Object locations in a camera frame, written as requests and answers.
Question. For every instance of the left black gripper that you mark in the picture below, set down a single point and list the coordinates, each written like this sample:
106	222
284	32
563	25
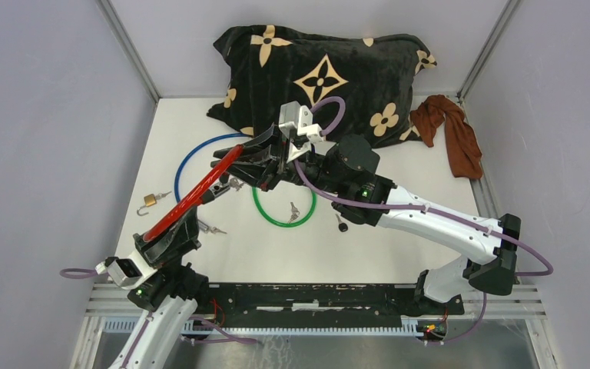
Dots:
181	237

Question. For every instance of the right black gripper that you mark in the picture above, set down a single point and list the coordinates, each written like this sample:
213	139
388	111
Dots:
266	177

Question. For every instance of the green cable lock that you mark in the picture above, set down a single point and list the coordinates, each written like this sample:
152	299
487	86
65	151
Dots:
305	216

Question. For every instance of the red cable lock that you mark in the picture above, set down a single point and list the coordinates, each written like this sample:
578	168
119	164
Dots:
195	197

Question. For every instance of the black padlock key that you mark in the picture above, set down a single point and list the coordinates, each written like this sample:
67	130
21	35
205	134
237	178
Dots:
342	225

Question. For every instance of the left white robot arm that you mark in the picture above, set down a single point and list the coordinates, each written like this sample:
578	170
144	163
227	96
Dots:
167	290

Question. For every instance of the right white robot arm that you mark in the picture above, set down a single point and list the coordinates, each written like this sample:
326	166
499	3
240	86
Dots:
346	175

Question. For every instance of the small brass padlock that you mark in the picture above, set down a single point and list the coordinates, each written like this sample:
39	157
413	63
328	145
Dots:
150	200

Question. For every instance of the black floral pillow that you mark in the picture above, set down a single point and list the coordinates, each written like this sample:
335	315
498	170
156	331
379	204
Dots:
272	65

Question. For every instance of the brown cloth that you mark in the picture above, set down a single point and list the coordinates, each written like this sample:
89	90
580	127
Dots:
463	151

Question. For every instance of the blue cable lock keys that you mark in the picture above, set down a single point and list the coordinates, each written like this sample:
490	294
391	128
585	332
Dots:
208	229

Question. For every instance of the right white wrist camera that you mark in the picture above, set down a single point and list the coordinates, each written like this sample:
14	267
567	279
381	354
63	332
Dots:
296	124

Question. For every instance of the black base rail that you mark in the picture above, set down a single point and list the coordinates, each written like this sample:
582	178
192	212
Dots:
324	309

